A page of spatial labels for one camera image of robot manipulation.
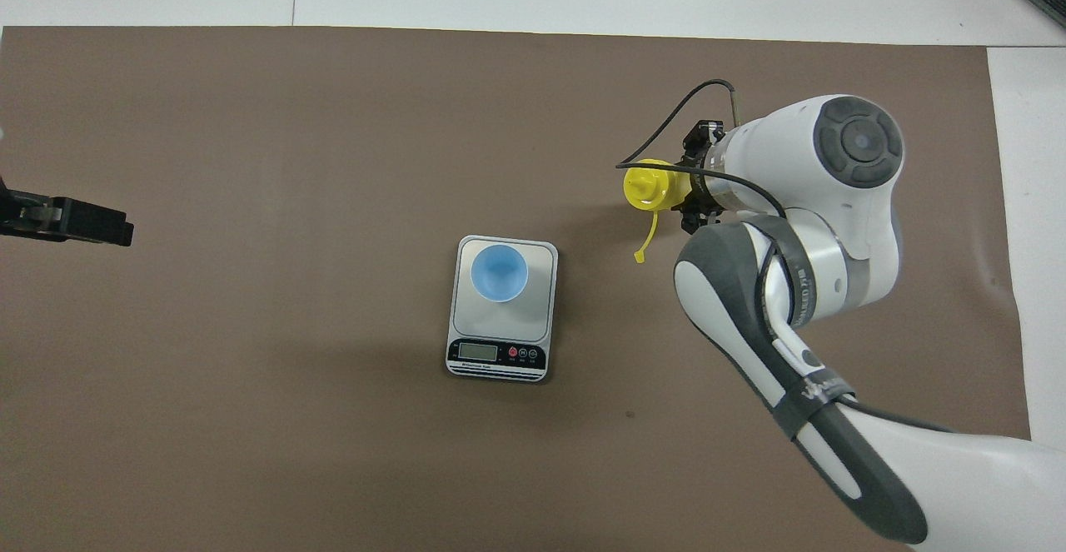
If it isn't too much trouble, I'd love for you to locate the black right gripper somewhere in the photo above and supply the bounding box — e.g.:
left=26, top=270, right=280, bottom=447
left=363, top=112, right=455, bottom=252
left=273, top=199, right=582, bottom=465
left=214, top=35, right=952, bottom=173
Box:
left=680, top=120, right=732, bottom=235

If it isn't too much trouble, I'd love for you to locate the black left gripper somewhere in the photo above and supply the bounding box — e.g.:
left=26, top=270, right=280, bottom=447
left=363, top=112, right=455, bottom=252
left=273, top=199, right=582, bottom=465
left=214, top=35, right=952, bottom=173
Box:
left=0, top=176, right=135, bottom=248

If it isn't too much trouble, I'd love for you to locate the yellow squeeze seasoning bottle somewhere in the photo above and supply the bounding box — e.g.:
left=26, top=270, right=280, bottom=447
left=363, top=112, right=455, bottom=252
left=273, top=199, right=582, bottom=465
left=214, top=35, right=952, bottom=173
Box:
left=623, top=158, right=693, bottom=266

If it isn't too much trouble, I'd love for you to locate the light blue plastic cup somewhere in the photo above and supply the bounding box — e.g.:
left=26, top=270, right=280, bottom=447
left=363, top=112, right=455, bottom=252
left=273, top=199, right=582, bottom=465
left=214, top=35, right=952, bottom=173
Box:
left=471, top=244, right=529, bottom=304

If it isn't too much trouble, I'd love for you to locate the silver digital kitchen scale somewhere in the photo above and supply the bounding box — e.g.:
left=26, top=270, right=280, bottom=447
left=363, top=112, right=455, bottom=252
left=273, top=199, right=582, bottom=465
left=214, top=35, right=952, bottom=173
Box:
left=446, top=235, right=559, bottom=383

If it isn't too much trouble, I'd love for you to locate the brown table mat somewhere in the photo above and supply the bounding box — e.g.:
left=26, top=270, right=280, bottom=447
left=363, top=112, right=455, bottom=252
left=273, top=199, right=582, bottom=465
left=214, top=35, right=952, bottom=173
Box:
left=0, top=26, right=1047, bottom=552

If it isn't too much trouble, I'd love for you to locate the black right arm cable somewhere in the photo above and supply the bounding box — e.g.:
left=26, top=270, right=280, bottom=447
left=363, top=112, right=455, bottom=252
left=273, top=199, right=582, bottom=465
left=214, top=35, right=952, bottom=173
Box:
left=615, top=79, right=789, bottom=221

